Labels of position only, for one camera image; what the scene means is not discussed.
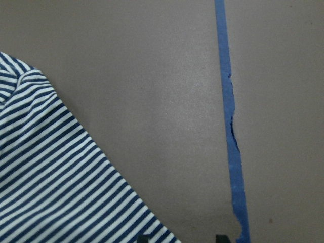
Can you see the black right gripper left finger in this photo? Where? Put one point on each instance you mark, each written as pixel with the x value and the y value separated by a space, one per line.
pixel 143 239

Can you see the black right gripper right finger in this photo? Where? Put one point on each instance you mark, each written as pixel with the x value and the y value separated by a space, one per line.
pixel 222 239

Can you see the blue white striped polo shirt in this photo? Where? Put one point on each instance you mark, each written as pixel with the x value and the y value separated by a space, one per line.
pixel 56 183

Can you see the blue tape strip lengthwise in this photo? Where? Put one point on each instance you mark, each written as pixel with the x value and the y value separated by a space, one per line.
pixel 238 196

